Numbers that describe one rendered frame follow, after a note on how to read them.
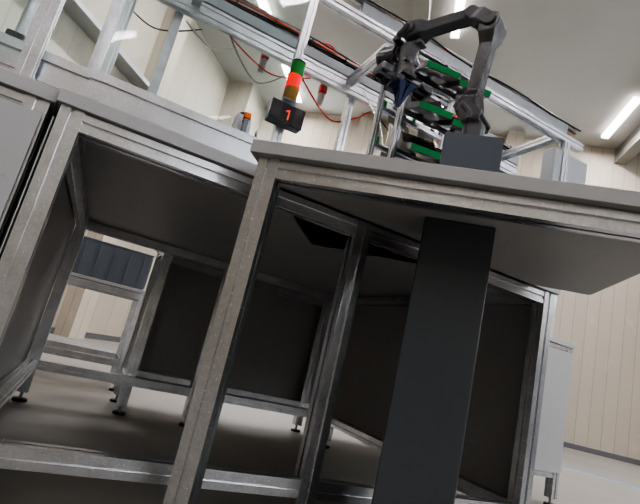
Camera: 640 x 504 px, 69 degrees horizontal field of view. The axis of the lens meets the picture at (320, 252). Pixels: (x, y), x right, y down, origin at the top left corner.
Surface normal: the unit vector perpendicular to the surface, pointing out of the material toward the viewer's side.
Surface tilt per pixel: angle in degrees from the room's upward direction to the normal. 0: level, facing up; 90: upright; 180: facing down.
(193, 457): 90
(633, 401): 90
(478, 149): 90
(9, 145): 90
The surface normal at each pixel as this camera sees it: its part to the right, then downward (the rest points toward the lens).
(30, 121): 0.44, -0.11
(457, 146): -0.16, -0.26
